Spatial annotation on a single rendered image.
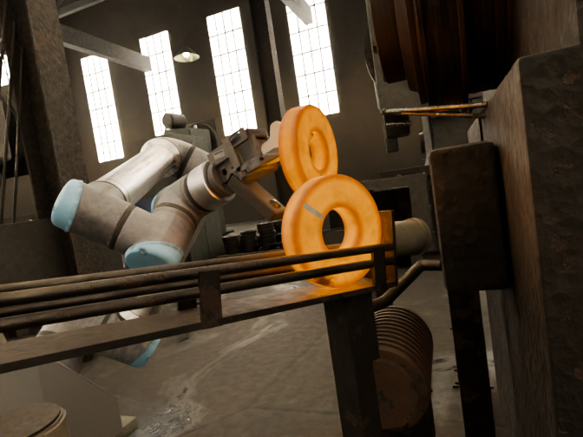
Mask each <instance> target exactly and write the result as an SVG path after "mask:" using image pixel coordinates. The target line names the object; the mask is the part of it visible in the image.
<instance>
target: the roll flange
mask: <svg viewBox="0 0 583 437"><path fill-rule="evenodd" d="M456 5H457V15H458V25H459V37H460V49H461V62H462V103H468V95H469V94H476V93H479V92H485V91H488V90H494V89H497V88H498V87H499V86H500V84H501V82H502V81H503V79H504V78H505V76H506V75H507V74H508V72H509V70H510V69H511V64H512V55H513V42H514V0H456Z"/></svg>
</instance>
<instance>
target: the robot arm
mask: <svg viewBox="0 0 583 437"><path fill-rule="evenodd" d="M280 123H281V122H280V121H274V122H273V123H272V124H271V126H270V136H268V133H267V132H266V130H265V128H264V129H258V128H246V129H244V127H241V128H240V129H238V130H237V131H235V132H234V133H232V134H231V135H229V136H228V137H226V138H225V139H223V140H222V142H223V145H221V146H220V147H218V148H216V149H215V150H213V151H212V152H210V153H207V152H205V151H203V150H201V149H199V148H197V147H194V146H193V145H191V144H189V143H186V142H185V141H182V140H176V139H173V138H168V137H158V138H154V139H151V140H149V141H148V142H147V143H145V145H144V146H143V147H142V149H141V152H140V153H139V154H137V155H135V156H134V157H133V158H132V159H130V160H128V161H126V162H125V163H123V164H122V165H120V166H118V167H117V168H116V169H114V170H112V171H111V172H109V173H107V174H106V175H104V176H102V177H101V178H99V179H98V180H96V181H93V182H90V183H89V184H85V183H83V181H82V180H77V179H72V180H70V181H69V182H68V183H67V184H66V185H65V186H64V188H63V189H62V190H61V192H60V194H59V196H58V198H57V200H56V202H55V205H54V207H53V210H52V213H51V221H52V223H53V225H55V226H57V227H59V228H61V229H63V230H64V231H65V232H70V233H73V234H75V235H77V236H79V237H81V238H85V239H87V240H89V241H91V242H94V243H96V244H98V245H101V246H104V247H106V248H108V249H110V250H113V251H114V252H117V253H119V254H121V255H123V256H124V258H125V262H126V264H127V266H128V267H129V268H130V269H134V268H142V267H149V266H156V265H164V264H177V263H185V261H186V259H187V256H188V254H189V252H190V250H191V248H192V246H193V243H194V241H195V239H196V238H197V236H198V233H199V231H200V228H201V226H202V225H203V223H204V221H205V219H206V215H207V214H209V213H211V212H213V211H215V210H217V209H218V208H220V207H222V206H223V205H225V204H227V203H228V202H230V201H232V200H233V199H234V197H235V195H236V193H237V194H238V195H239V196H240V197H241V198H242V199H244V200H245V201H246V202H247V203H248V204H249V205H250V206H252V207H253V208H254V209H255V210H256V211H257V212H258V213H259V214H261V215H262V216H263V217H264V218H265V219H266V220H267V221H269V222H272V221H275V220H279V219H282V218H283V216H284V212H285V207H284V206H283V205H282V204H281V203H280V202H279V201H277V200H276V199H275V198H274V197H273V196H272V195H271V194H270V193H269V192H268V191H267V190H265V189H264V188H263V187H262V186H261V185H260V184H258V183H257V182H256V181H257V180H258V179H260V178H264V177H265V176H267V175H269V174H271V173H274V172H276V171H277V170H278V169H279V168H280V167H282V166H281V162H280V158H279V152H278V131H279V127H280ZM231 137H232V138H231ZM230 138H231V139H230ZM229 139H230V140H229ZM169 176H170V177H174V178H176V179H177V181H175V182H174V183H173V184H172V185H170V186H167V187H165V188H163V189H162V190H160V191H159V192H158V193H157V195H156V196H155V197H154V199H153V201H152V204H151V213H150V212H147V211H145V210H143V209H141V208H139V207H137V206H135V204H136V203H137V202H138V201H139V200H140V199H141V198H142V197H143V196H144V195H145V194H146V193H147V192H148V191H149V190H150V189H151V188H152V187H153V186H154V185H155V184H156V183H157V182H158V181H159V180H160V179H161V178H166V177H169ZM163 306H164V304H163V305H158V306H153V307H147V308H143V309H138V310H129V311H123V312H118V313H113V314H108V315H103V316H94V317H89V318H83V319H78V320H74V321H68V322H63V323H54V324H49V325H43V327H42V328H41V330H40V331H39V333H38V334H37V336H45V335H49V334H55V333H59V332H63V331H69V330H73V329H82V328H87V327H91V326H96V325H101V324H106V323H114V322H119V321H124V320H128V319H134V318H138V317H143V316H152V315H157V314H160V313H161V311H162V308H163ZM159 342H160V339H157V340H153V341H149V342H142V343H137V344H134V345H129V346H126V347H121V348H118V349H111V350H106V351H102V352H98V353H96V354H99V355H103V356H106V357H107V358H110V359H113V360H116V361H118V362H122V363H125V364H127V365H128V366H133V367H136V368H142V367H144V366H145V365H146V364H147V362H148V361H149V359H150V357H151V356H152V354H153V353H154V351H155V349H156V347H157V345H158V344H159ZM83 357H84V355H83V356H78V357H75V358H70V359H67V360H62V361H59V363H61V364H63V365H64V366H66V367H68V368H69V369H72V370H73V371H75V372H76V373H77V374H80V370H81V365H82V358H83Z"/></svg>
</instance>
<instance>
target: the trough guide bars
mask: <svg viewBox="0 0 583 437"><path fill-rule="evenodd" d="M340 245H341V244H335V245H327V246H326V247H327V248H328V251H316V252H309V253H302V254H296V255H289V256H286V255H285V251H272V252H265V253H257V254H250V255H243V256H235V257H228V258H215V259H207V260H200V261H193V262H185V263H177V264H164V265H156V266H149V267H142V268H134V269H127V270H120V271H106V272H99V273H92V274H84V275H77V276H70V277H56V278H49V279H42V280H34V281H27V282H20V283H13V284H0V333H4V332H9V331H14V330H20V329H28V328H34V327H39V326H43V325H49V324H54V323H63V322H68V321H74V320H78V319H83V318H89V317H94V316H103V315H108V314H113V313H118V312H123V311H129V310H138V309H143V308H147V307H153V306H158V305H163V304H168V303H177V310H187V309H192V308H197V302H196V299H199V300H200V321H201V322H202V329H211V328H214V327H219V326H222V325H223V320H222V306H221V295H222V294H227V293H233V292H237V291H242V290H251V289H257V288H262V287H267V286H272V285H277V284H286V283H291V282H297V281H302V280H306V279H312V278H317V277H326V276H331V275H337V274H341V273H346V272H352V271H360V270H366V269H371V268H372V283H373V285H375V291H380V290H387V278H386V265H391V264H394V262H395V260H394V258H393V257H385V252H386V251H392V250H393V248H394V245H393V244H392V243H391V242H389V243H382V244H375V245H363V246H356V247H349V248H343V249H338V248H339V247H340ZM364 254H371V259H370V260H364V261H358V262H353V263H347V264H337V265H331V266H325V267H320V268H314V269H309V270H303V271H295V270H294V269H293V268H292V265H294V264H305V263H311V262H317V261H323V260H329V259H335V258H347V257H352V256H358V255H364Z"/></svg>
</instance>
